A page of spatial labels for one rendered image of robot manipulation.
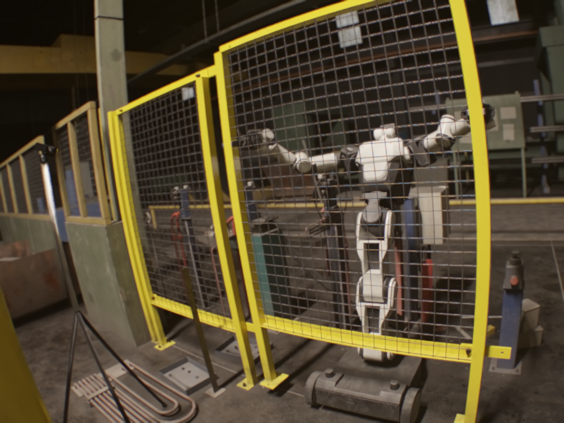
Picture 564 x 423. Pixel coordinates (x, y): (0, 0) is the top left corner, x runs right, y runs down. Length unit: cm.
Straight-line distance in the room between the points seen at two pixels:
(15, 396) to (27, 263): 405
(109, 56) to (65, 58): 1113
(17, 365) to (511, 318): 208
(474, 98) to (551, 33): 868
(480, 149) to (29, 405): 124
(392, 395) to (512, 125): 607
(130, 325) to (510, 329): 265
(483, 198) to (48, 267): 413
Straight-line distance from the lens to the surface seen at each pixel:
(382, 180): 180
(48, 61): 1399
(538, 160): 818
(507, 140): 720
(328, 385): 191
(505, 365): 230
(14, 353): 27
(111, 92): 306
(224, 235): 192
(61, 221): 738
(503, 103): 722
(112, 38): 321
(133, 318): 301
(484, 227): 129
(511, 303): 209
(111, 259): 285
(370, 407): 186
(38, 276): 437
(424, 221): 264
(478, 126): 125
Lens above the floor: 136
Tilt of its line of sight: 8 degrees down
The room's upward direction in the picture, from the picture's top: 7 degrees counter-clockwise
